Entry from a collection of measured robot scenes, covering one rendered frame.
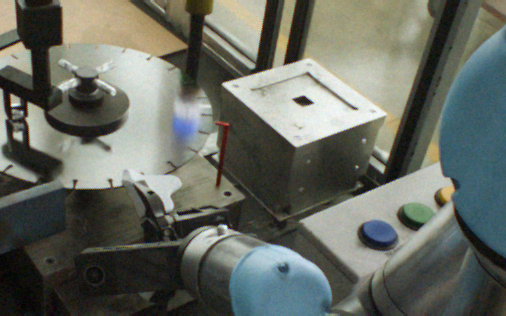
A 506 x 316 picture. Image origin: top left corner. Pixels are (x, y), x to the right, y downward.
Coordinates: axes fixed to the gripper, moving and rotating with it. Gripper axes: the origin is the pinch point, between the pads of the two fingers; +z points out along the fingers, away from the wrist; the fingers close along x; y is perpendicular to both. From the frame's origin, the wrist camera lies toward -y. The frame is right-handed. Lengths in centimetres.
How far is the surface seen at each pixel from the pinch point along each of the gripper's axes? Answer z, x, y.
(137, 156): 1.9, 8.7, 3.0
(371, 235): -10.8, -3.9, 26.8
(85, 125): 7.1, 12.9, -1.5
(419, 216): -9.9, -3.3, 34.7
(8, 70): 9.1, 20.7, -9.3
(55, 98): 4.1, 16.8, -5.3
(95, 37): 65, 25, 18
